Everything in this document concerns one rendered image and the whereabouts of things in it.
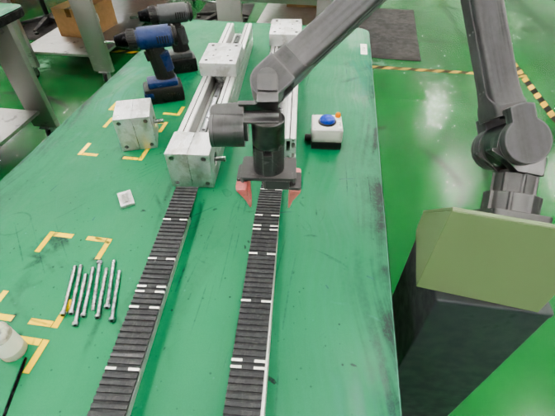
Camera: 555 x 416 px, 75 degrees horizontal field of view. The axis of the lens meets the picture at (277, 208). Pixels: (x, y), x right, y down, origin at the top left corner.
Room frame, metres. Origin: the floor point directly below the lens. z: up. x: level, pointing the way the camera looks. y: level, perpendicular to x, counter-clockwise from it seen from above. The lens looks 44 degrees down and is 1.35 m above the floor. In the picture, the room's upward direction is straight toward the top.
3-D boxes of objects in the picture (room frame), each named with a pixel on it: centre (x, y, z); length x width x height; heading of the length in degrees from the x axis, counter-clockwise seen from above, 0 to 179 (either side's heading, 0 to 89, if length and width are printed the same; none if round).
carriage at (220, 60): (1.14, 0.17, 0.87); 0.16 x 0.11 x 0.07; 177
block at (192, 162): (0.70, 0.19, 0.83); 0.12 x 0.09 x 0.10; 87
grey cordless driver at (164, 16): (1.30, 0.38, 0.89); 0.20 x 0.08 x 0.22; 109
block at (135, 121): (0.86, 0.36, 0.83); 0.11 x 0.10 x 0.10; 102
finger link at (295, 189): (0.54, -0.01, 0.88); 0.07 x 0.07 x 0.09; 88
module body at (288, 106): (1.13, -0.02, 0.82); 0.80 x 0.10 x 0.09; 177
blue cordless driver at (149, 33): (1.08, 0.39, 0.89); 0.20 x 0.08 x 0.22; 109
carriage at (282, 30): (1.38, -0.03, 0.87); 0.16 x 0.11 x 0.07; 177
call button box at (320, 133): (0.85, -0.12, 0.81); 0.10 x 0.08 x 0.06; 87
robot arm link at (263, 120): (0.54, 0.02, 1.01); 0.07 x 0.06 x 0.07; 91
